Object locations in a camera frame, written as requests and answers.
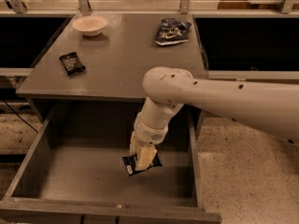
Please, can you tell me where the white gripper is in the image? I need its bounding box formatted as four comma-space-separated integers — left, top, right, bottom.
129, 113, 168, 171

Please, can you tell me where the dark blue rxbar wrapper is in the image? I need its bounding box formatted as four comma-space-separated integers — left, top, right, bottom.
122, 154, 163, 176

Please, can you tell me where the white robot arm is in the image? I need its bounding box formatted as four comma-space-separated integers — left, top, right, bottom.
129, 67, 299, 171

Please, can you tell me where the grey open top drawer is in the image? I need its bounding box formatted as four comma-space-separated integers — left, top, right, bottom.
0, 101, 221, 224

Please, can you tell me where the grey cabinet with counter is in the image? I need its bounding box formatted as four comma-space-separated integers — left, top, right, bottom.
16, 12, 213, 138

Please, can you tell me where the black snack bar wrapper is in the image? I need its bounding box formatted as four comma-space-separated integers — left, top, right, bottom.
59, 52, 86, 76

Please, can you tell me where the blue chip bag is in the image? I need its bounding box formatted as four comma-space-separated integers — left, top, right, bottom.
154, 18, 192, 46

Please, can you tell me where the white ceramic bowl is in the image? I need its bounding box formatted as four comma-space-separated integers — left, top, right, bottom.
73, 15, 107, 36

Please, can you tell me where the black cable on floor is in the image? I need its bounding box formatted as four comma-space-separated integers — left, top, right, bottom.
0, 98, 39, 134

